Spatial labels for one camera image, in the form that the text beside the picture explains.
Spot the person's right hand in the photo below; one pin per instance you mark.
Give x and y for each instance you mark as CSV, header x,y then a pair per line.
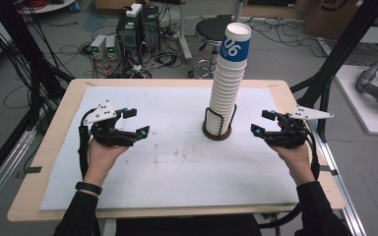
x,y
300,164

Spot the large cardboard box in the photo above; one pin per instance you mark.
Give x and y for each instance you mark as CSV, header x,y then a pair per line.
x,y
331,16

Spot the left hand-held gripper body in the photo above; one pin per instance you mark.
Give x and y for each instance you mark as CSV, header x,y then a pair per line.
x,y
105,134

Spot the person's left hand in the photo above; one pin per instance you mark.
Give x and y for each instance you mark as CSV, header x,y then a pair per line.
x,y
100,162

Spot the black tape strip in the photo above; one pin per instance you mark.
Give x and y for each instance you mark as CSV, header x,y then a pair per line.
x,y
328,170
32,170

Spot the silver power supply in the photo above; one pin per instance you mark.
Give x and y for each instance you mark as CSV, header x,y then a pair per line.
x,y
98,46
111,47

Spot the stack of paper cups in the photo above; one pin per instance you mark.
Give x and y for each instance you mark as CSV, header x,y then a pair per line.
x,y
228,85

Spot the white box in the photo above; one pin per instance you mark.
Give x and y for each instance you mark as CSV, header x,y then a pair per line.
x,y
134,10

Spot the white floor board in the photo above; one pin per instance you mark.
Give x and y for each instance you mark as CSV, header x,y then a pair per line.
x,y
357,108

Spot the white foam mat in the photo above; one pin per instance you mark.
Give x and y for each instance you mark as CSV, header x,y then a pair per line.
x,y
164,183

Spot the black wristband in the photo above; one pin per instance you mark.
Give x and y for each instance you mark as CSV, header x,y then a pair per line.
x,y
88,188

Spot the black round stool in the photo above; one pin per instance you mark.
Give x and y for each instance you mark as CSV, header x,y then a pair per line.
x,y
213,29

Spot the round white table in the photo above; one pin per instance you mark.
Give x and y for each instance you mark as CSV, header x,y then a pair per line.
x,y
49,6

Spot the person's dark clothing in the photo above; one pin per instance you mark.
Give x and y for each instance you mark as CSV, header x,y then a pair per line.
x,y
187,226

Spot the aluminium rail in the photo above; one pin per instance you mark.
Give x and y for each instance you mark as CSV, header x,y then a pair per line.
x,y
338,183
3,170

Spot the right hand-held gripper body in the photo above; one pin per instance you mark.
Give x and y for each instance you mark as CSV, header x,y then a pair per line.
x,y
288,136

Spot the black computer tower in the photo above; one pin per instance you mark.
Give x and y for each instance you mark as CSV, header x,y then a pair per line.
x,y
129,39
151,28

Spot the white metal stand leg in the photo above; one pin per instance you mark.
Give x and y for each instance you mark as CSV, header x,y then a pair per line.
x,y
184,36

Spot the black frame post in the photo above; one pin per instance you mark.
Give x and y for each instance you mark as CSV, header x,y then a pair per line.
x,y
29,52
344,49

